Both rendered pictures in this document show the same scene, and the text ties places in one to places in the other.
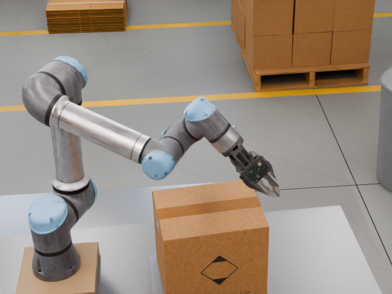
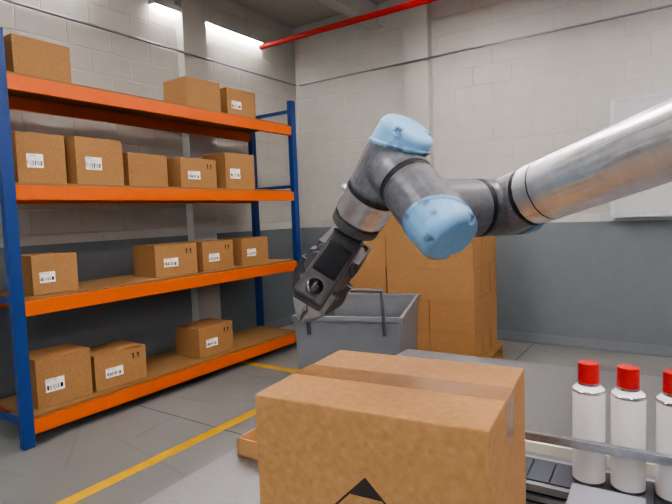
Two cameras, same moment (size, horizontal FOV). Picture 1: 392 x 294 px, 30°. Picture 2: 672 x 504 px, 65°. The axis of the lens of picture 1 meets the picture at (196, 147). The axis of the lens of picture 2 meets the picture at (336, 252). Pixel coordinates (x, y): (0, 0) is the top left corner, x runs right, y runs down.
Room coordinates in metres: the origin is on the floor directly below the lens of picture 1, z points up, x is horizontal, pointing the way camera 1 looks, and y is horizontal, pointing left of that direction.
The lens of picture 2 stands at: (2.30, 0.33, 1.35)
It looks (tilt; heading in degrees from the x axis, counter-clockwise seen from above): 4 degrees down; 217
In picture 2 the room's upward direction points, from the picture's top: 2 degrees counter-clockwise
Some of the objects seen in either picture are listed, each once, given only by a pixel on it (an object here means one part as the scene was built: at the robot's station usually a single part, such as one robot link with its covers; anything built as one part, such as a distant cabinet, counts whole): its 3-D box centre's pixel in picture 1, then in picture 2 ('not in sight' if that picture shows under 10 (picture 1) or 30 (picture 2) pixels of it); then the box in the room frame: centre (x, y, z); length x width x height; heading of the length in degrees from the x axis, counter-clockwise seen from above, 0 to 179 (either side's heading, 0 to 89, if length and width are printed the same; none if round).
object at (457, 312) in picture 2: not in sight; (423, 285); (-1.82, -1.85, 0.70); 1.20 x 0.83 x 1.39; 99
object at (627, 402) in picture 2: not in sight; (628, 428); (1.35, 0.20, 0.98); 0.05 x 0.05 x 0.20
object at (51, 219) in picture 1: (50, 221); not in sight; (1.77, 0.45, 1.03); 0.13 x 0.12 x 0.14; 157
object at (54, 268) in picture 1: (54, 253); not in sight; (1.76, 0.45, 0.91); 0.15 x 0.15 x 0.10
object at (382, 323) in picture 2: not in sight; (362, 356); (-0.29, -1.47, 0.48); 0.89 x 0.63 x 0.96; 22
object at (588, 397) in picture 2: not in sight; (588, 421); (1.36, 0.14, 0.98); 0.05 x 0.05 x 0.20
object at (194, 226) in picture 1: (209, 244); (398, 475); (1.70, -0.03, 0.99); 0.30 x 0.24 x 0.27; 99
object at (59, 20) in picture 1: (88, 9); not in sight; (5.89, 0.87, 0.10); 0.64 x 0.52 x 0.20; 90
